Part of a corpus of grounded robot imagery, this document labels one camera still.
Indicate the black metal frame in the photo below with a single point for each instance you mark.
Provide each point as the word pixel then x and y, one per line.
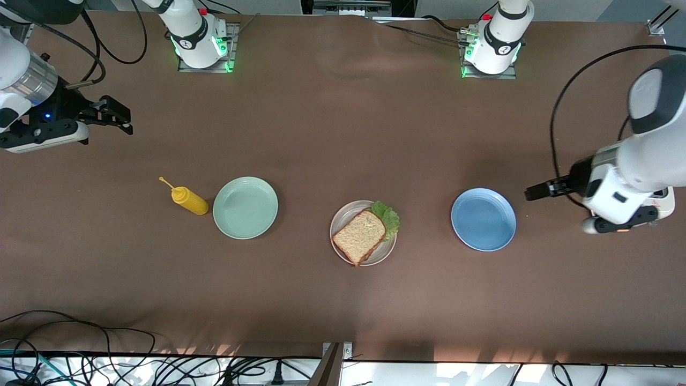
pixel 305 6

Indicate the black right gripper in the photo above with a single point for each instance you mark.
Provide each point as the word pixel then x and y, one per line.
pixel 65 102

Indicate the aluminium frame rail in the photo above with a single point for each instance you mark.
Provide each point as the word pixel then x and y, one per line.
pixel 656 29

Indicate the black power plug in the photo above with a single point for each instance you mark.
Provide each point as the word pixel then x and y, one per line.
pixel 277 375

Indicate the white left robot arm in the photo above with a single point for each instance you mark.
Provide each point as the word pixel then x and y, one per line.
pixel 654 155

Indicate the brown bread slice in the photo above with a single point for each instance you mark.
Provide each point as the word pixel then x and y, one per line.
pixel 359 236

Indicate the blue plate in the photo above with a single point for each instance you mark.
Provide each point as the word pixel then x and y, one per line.
pixel 483 220

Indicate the green plate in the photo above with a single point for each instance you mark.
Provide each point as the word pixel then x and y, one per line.
pixel 245 208

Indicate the beige plate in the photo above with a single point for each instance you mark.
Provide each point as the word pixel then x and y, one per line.
pixel 345 213

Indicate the white toaster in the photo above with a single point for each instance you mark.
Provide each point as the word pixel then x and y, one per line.
pixel 667 202

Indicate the yellow mustard squeeze bottle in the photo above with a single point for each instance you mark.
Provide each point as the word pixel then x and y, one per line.
pixel 193 202

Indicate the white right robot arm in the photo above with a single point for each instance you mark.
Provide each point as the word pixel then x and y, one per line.
pixel 193 37

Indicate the green lettuce leaf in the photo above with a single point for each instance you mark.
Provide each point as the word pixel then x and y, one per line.
pixel 390 220

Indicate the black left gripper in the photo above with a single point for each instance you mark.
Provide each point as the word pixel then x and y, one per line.
pixel 579 174

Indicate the grey power strip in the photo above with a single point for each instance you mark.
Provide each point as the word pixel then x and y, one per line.
pixel 351 6

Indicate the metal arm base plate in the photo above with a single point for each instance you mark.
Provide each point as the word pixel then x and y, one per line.
pixel 509 74
pixel 233 48

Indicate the aluminium profile post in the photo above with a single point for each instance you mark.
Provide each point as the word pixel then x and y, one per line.
pixel 332 370

